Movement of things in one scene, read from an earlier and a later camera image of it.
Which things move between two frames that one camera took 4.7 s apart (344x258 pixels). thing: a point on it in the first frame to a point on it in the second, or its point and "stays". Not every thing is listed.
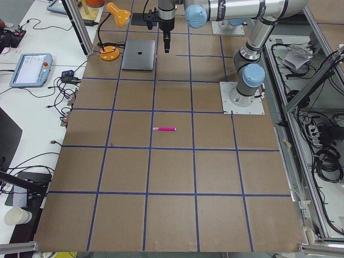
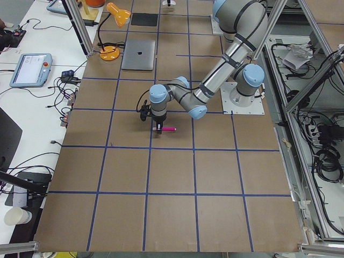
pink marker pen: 165,129 stays
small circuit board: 71,100 stays
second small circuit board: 65,120 stays
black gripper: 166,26 to 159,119
